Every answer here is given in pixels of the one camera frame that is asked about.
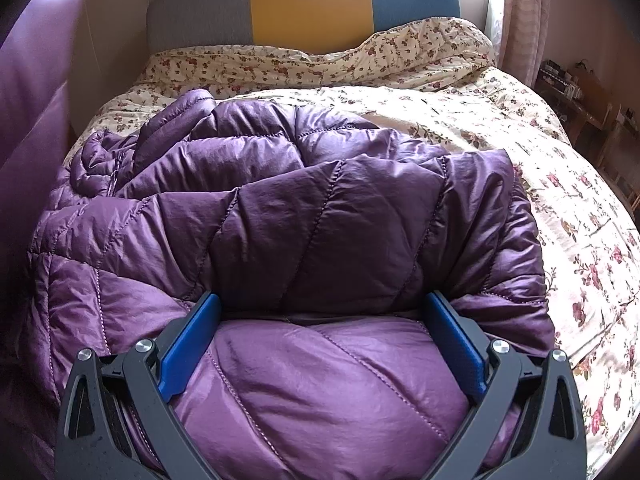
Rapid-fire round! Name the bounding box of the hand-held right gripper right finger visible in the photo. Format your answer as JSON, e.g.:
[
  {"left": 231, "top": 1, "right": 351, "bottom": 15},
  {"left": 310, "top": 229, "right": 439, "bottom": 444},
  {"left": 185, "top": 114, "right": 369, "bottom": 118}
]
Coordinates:
[{"left": 425, "top": 290, "right": 587, "bottom": 480}]

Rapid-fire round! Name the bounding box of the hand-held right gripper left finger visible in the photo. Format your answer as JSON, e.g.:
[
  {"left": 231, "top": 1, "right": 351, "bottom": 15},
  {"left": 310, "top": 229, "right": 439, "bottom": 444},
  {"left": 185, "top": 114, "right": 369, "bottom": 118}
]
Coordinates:
[{"left": 55, "top": 291, "right": 223, "bottom": 480}]

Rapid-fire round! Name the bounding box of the purple quilted puffer jacket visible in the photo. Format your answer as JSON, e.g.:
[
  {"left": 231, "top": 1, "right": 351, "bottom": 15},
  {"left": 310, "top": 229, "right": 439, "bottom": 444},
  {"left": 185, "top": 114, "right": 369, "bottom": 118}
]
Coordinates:
[{"left": 0, "top": 0, "right": 558, "bottom": 480}]

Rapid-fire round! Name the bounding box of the large-flower floral bedspread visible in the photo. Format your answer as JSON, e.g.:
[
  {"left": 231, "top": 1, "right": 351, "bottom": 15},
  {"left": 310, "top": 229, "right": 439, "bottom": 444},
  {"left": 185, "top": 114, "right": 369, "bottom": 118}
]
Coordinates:
[{"left": 65, "top": 66, "right": 640, "bottom": 480}]

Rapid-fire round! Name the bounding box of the wooden chair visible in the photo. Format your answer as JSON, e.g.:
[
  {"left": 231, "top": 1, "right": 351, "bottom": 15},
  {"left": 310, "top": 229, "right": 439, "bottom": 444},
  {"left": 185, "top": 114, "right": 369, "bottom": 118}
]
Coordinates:
[{"left": 595, "top": 104, "right": 640, "bottom": 201}]

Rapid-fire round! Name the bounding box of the wooden desk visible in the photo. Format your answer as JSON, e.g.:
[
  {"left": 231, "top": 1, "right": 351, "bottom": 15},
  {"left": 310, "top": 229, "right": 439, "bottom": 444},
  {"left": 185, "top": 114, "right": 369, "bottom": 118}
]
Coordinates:
[{"left": 534, "top": 59, "right": 613, "bottom": 133}]

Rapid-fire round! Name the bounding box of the floral pillow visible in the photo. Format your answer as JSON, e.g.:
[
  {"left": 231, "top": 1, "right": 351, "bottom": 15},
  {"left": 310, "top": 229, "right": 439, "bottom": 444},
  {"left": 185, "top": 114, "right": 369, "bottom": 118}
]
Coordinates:
[{"left": 135, "top": 17, "right": 496, "bottom": 96}]

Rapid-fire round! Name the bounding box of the pink patterned curtain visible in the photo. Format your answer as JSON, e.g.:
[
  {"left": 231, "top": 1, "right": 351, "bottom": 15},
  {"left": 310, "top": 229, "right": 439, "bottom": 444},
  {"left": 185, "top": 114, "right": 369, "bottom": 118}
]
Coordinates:
[{"left": 500, "top": 0, "right": 553, "bottom": 88}]

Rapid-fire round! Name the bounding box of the grey yellow teal headboard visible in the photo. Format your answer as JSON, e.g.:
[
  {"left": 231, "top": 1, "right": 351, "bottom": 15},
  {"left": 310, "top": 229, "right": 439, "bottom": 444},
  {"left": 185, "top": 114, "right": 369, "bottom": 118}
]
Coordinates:
[{"left": 146, "top": 0, "right": 461, "bottom": 55}]

